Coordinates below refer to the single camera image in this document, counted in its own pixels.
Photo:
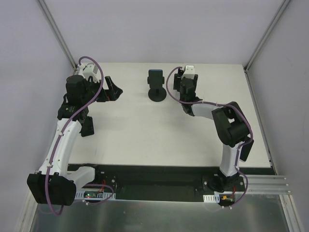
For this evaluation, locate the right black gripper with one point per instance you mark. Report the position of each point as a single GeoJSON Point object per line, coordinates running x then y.
{"type": "Point", "coordinates": [177, 80]}

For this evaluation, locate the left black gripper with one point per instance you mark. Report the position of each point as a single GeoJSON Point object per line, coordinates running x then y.
{"type": "Point", "coordinates": [106, 89]}

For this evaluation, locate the blue-edged black phone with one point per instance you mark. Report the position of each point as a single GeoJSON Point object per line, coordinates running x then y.
{"type": "Point", "coordinates": [155, 78]}

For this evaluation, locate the black clamp phone stand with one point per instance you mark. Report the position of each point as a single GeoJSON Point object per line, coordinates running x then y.
{"type": "Point", "coordinates": [157, 95]}

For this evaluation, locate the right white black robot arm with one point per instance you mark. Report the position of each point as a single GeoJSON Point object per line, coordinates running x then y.
{"type": "Point", "coordinates": [231, 125]}

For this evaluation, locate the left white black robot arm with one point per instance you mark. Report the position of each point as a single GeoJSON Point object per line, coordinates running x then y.
{"type": "Point", "coordinates": [52, 183]}

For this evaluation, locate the white-edged black phone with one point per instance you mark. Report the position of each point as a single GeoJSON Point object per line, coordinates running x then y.
{"type": "Point", "coordinates": [245, 150]}

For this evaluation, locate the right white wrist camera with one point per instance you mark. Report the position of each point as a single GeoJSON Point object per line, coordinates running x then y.
{"type": "Point", "coordinates": [188, 71]}

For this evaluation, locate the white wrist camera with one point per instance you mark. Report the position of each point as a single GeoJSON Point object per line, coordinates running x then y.
{"type": "Point", "coordinates": [188, 71]}
{"type": "Point", "coordinates": [89, 71]}

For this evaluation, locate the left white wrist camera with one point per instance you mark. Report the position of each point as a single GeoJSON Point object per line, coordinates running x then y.
{"type": "Point", "coordinates": [89, 71]}

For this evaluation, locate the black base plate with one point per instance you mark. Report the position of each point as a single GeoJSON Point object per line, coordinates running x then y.
{"type": "Point", "coordinates": [156, 183]}

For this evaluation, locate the left white cable duct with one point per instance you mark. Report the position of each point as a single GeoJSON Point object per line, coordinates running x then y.
{"type": "Point", "coordinates": [94, 195]}

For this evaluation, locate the white cable duct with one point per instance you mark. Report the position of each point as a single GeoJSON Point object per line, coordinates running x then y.
{"type": "Point", "coordinates": [218, 197]}
{"type": "Point", "coordinates": [94, 195]}

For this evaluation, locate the left aluminium frame post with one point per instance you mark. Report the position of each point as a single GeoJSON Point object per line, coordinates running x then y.
{"type": "Point", "coordinates": [56, 32]}

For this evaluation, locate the aluminium frame post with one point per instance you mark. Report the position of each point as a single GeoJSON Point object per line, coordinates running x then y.
{"type": "Point", "coordinates": [270, 28]}
{"type": "Point", "coordinates": [56, 32]}

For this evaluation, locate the right aluminium frame post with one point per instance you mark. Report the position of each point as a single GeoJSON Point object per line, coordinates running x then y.
{"type": "Point", "coordinates": [270, 28]}

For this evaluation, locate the right white cable duct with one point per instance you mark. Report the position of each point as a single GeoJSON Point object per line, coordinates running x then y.
{"type": "Point", "coordinates": [218, 197]}

